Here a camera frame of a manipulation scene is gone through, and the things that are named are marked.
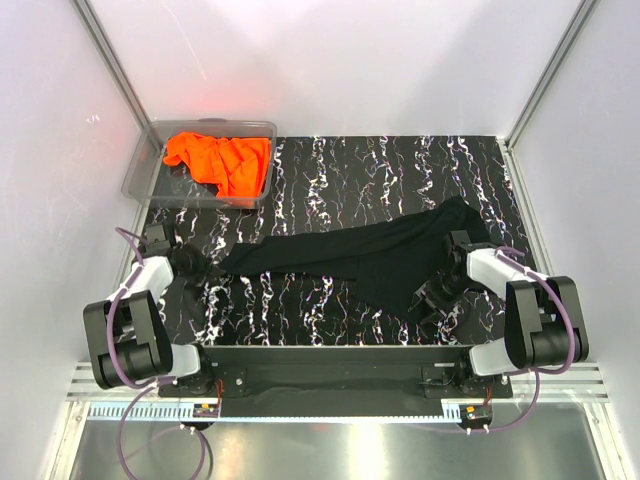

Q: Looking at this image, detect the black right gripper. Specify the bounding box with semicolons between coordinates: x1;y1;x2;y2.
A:
411;269;475;323

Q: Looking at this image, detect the black t shirt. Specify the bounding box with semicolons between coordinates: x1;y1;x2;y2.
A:
219;196;491;323

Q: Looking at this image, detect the clear plastic bin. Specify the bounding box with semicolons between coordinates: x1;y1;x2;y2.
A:
121;118;277;209

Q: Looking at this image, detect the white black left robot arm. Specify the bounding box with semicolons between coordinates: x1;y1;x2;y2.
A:
83;222;216;396

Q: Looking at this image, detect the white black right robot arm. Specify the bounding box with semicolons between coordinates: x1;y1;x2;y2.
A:
410;231;589;399

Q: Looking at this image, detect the orange t shirt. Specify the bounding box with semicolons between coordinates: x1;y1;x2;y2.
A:
163;132;272;198

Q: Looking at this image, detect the right black connector box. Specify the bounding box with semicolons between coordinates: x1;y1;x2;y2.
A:
460;403;493;434

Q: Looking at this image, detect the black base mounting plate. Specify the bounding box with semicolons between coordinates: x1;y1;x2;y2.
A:
160;346;513;422

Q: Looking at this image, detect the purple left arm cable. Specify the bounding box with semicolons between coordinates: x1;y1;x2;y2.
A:
108;227;214;479

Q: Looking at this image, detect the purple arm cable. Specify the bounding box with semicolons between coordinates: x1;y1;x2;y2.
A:
412;244;586;434
108;227;214;479

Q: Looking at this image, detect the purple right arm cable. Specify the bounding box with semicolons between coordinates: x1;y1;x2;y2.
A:
412;244;586;434

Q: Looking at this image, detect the white slotted cable duct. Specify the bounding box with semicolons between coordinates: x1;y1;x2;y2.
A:
88;402;211;422

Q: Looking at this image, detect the aluminium front rail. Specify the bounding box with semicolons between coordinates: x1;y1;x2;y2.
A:
65;362;609;403

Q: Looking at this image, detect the left aluminium frame post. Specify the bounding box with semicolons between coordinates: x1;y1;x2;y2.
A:
70;0;151;130

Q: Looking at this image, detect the aluminium frame post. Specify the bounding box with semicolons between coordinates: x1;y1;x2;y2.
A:
70;0;151;130
504;0;600;150

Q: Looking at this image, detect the right aluminium frame post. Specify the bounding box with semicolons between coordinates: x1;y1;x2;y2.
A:
504;0;600;150

